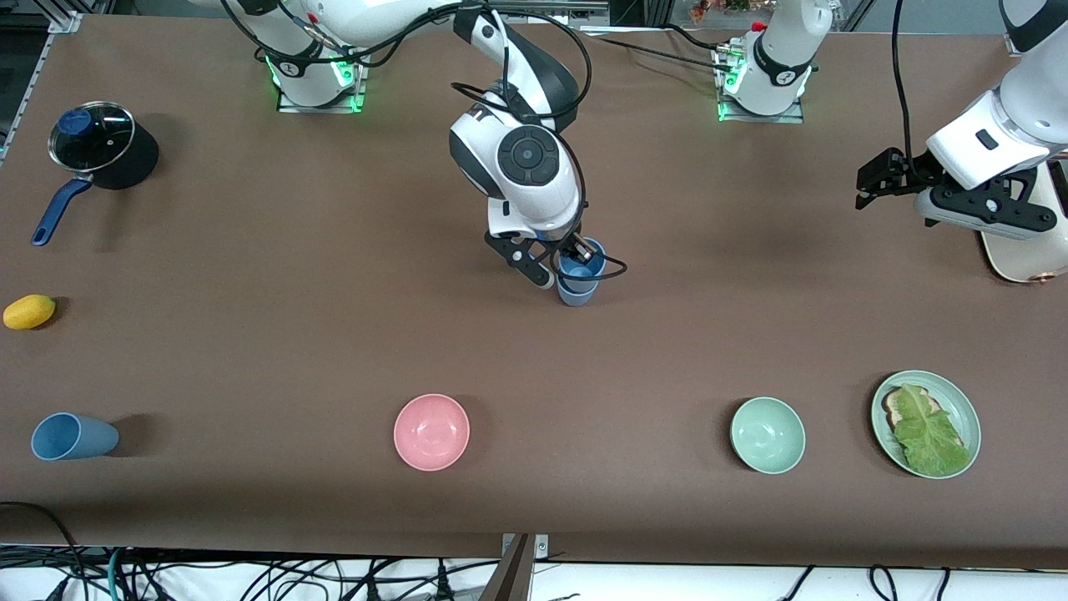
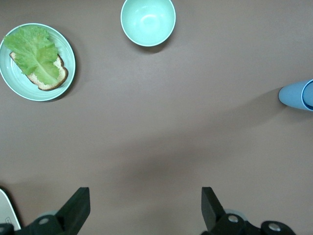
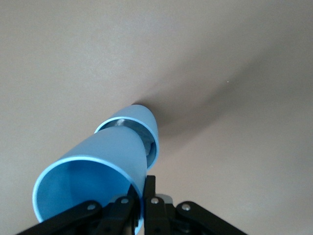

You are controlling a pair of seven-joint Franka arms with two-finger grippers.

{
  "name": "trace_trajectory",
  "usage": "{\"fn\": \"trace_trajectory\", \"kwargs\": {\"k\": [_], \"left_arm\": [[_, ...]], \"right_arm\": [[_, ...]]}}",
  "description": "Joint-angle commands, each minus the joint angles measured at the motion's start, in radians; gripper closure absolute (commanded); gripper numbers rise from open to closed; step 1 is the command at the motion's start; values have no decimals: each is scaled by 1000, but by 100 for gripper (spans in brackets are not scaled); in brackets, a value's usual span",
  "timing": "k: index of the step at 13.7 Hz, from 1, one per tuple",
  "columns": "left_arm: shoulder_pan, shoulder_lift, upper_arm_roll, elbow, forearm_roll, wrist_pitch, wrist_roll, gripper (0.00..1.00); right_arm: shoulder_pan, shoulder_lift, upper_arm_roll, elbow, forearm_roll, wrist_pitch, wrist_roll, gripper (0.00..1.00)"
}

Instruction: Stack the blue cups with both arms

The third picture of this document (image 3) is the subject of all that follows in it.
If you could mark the blue cup holding white paper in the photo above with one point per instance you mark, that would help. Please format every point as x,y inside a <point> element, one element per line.
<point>144,117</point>

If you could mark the brown table cover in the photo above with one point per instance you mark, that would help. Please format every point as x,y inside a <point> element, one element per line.
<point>73,61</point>

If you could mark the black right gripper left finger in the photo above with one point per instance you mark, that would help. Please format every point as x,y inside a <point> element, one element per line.
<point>85,218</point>

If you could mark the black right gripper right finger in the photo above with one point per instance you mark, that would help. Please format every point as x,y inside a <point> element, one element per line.
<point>171,220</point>

